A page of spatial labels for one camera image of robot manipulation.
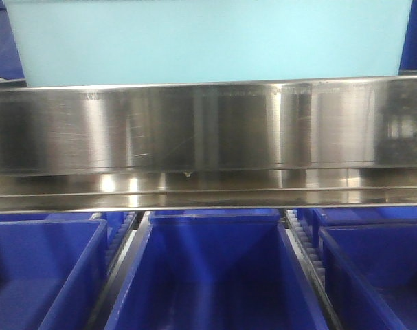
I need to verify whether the dark blue bin lower right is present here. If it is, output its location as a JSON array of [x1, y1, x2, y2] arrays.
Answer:
[[319, 224, 417, 329]]

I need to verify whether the stainless steel shelf front rail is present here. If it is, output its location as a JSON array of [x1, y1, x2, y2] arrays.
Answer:
[[0, 75, 417, 213]]

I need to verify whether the dark blue bin rear left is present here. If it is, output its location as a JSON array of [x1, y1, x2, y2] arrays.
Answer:
[[0, 210, 137, 241]]

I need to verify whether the dark blue bin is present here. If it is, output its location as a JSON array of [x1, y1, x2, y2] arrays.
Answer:
[[0, 210, 137, 241], [105, 216, 328, 329], [296, 206, 417, 235], [149, 208, 281, 225], [0, 220, 107, 329], [319, 224, 417, 329]]

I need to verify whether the white roller track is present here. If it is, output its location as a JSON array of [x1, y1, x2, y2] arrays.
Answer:
[[285, 208, 326, 286]]

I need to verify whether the light blue bin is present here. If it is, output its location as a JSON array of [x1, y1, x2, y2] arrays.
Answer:
[[5, 1, 412, 87]]

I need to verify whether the dark blue bin lower left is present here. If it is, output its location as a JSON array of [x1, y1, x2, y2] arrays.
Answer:
[[0, 220, 107, 329]]

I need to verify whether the dark blue bin rear right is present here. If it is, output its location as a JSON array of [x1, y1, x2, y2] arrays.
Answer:
[[296, 206, 417, 235]]

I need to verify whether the dark blue bin rear middle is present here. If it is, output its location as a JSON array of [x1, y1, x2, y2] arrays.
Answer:
[[149, 208, 281, 225]]

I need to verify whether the dark blue bin lower middle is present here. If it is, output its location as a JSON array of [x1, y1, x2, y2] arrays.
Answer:
[[105, 216, 328, 329]]

